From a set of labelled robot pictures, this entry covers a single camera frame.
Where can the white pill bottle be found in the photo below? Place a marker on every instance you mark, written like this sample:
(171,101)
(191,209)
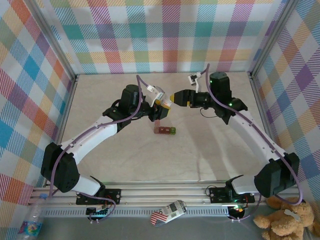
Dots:
(166,101)

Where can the green pill box Sun print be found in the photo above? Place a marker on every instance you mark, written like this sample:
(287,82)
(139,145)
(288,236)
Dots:
(173,130)

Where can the pink translucent pill box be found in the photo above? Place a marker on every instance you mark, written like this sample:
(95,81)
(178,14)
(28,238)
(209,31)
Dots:
(156,130)

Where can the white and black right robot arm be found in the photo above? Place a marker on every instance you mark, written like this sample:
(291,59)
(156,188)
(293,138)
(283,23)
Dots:
(252,135)

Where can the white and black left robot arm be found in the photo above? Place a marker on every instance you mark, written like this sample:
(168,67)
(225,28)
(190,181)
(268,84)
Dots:
(87,140)

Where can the stars and stripes printed can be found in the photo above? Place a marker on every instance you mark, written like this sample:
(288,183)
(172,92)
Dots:
(167,212)

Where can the small controller board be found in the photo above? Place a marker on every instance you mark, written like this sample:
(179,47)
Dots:
(97,212)
(237,211)

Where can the brown teddy bear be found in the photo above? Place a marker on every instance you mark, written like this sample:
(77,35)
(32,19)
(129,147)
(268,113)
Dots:
(287,220)

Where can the clear plastic water bottle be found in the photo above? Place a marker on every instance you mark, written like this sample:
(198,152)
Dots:
(33,217)

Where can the aluminium side rail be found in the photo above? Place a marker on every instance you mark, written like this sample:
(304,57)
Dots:
(67,110)
(262,107)

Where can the aluminium frame post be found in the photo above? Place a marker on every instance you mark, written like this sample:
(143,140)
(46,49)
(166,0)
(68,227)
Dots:
(52,42)
(272,40)

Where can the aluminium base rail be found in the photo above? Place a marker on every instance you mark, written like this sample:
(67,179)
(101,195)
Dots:
(162,193)

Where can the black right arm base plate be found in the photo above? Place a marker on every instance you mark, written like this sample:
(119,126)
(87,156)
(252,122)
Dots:
(217,195)

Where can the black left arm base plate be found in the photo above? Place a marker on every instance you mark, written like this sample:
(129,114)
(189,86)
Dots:
(112,195)

